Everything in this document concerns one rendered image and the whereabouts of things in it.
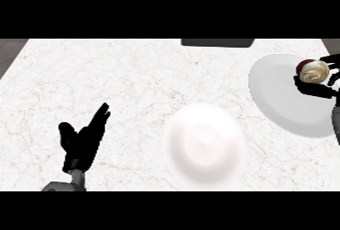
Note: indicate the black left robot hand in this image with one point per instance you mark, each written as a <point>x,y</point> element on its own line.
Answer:
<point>83,143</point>

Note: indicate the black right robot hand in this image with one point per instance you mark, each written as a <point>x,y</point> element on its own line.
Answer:
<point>315,88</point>

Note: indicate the cream frosted cupcake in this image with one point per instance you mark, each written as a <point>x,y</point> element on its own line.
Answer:
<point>314,71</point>

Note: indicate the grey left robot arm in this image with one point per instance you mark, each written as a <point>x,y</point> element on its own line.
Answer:
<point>73,181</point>

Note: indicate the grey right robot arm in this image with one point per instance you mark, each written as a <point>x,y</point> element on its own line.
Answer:
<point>336,116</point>

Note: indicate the grey plate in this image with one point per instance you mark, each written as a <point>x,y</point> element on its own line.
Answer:
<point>283,95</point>

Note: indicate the white plate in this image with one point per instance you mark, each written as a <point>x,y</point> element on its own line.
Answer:
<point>204,146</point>

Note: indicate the dark grey flat appliance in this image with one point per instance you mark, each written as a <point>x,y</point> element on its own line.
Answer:
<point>217,42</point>

